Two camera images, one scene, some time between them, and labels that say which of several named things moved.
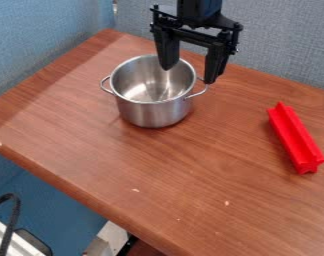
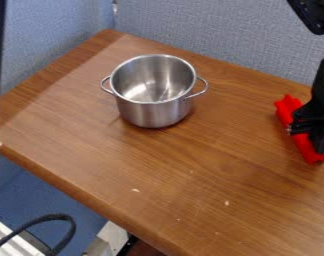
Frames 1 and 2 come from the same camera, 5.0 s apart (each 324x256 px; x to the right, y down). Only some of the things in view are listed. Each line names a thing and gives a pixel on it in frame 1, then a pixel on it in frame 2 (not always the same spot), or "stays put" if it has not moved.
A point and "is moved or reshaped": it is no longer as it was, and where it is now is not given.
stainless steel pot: x=152 y=96 stays put
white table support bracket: x=110 y=241 stays put
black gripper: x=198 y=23 → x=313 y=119
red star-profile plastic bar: x=295 y=138 is moved or reshaped
